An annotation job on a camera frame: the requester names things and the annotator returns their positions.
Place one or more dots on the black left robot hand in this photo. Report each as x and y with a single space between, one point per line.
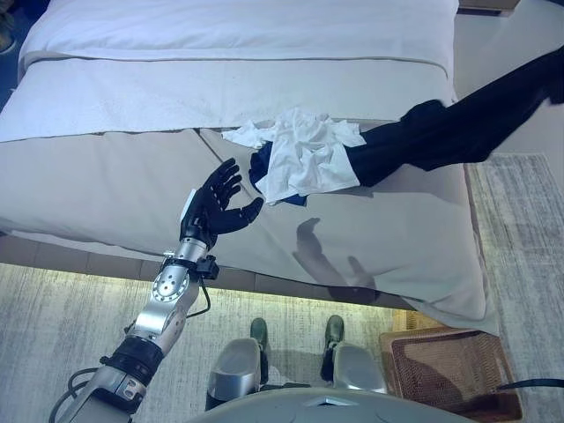
211 207

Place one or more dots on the dark blue garment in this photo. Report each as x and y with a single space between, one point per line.
257 169

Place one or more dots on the white t-shirt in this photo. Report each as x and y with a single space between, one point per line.
308 158

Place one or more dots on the black trousers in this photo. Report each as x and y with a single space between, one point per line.
440 136

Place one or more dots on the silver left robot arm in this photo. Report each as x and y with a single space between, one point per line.
163 299

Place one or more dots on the brown bed base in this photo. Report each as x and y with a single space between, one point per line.
88 255

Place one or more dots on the brown wicker basket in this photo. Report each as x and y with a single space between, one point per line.
445 374

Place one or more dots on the dark left robot foot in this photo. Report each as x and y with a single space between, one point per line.
259 330

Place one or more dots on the dark robot foot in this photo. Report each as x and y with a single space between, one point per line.
259 330
335 328

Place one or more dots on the silver left robot leg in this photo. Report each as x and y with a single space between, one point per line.
233 370

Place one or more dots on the silver robot leg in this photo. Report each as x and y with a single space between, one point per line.
357 368
233 370

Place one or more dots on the dark right robot foot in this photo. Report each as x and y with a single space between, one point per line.
335 328

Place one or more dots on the silver right robot leg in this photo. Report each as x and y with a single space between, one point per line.
357 368

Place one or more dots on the grey robot torso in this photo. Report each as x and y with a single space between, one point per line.
330 407

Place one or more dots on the brown wooden nightstand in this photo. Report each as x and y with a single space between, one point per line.
489 5

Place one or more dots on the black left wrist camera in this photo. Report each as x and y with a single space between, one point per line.
207 266

